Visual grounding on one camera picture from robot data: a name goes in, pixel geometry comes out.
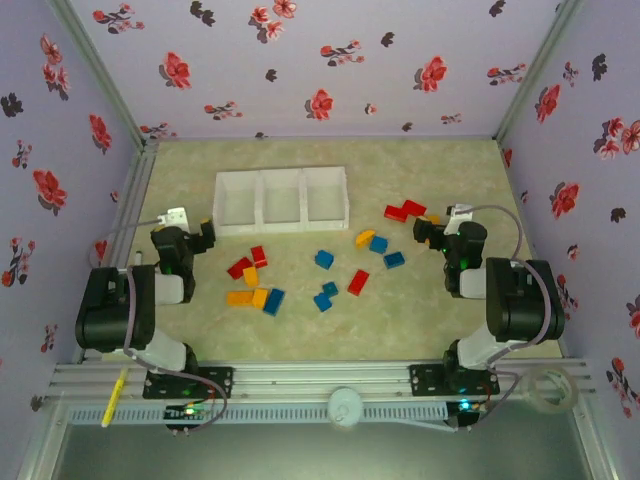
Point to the small yellow lego brick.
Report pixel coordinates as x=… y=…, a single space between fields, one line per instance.
x=433 y=219

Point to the red lego brick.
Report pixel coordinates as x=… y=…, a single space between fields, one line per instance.
x=414 y=206
x=395 y=212
x=240 y=267
x=258 y=256
x=358 y=282

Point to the yellow sloped lego brick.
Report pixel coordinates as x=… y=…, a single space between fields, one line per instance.
x=250 y=276
x=259 y=298

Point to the yellow half-round lego brick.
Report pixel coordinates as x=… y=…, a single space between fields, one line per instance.
x=365 y=238

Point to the long yellow lego brick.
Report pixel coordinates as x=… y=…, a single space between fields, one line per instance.
x=239 y=298

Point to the long blue lego brick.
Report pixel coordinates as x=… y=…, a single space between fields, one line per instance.
x=274 y=301

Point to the clear tape roll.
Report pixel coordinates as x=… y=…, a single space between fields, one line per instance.
x=552 y=374

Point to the yellow pen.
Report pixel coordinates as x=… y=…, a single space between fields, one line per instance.
x=115 y=397

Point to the small circuit board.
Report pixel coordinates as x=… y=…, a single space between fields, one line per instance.
x=467 y=407
x=180 y=412

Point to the white round knob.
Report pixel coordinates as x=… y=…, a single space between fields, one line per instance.
x=343 y=405

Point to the aluminium side rail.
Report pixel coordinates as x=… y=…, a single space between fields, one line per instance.
x=131 y=200

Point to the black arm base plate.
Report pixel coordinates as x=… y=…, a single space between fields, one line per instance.
x=425 y=380
x=220 y=382

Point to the aluminium mounting rail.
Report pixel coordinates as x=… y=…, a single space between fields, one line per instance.
x=320 y=377

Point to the aluminium frame post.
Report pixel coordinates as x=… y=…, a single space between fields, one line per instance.
x=534 y=75
x=104 y=75

